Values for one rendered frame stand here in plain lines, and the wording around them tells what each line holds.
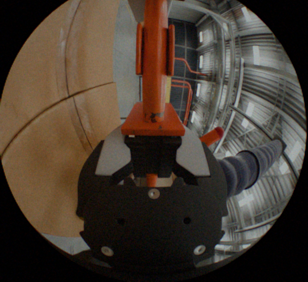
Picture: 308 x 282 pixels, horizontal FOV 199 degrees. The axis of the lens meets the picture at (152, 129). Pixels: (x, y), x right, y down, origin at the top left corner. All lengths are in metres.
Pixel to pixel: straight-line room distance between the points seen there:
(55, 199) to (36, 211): 0.04
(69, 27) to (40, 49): 0.07
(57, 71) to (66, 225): 0.23
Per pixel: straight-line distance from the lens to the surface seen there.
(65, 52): 0.18
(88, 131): 0.19
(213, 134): 0.16
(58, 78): 0.16
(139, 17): 0.16
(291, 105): 5.31
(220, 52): 6.31
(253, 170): 0.53
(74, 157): 0.17
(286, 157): 1.90
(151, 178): 0.17
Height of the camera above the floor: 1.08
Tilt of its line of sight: level
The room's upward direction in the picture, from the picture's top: 92 degrees clockwise
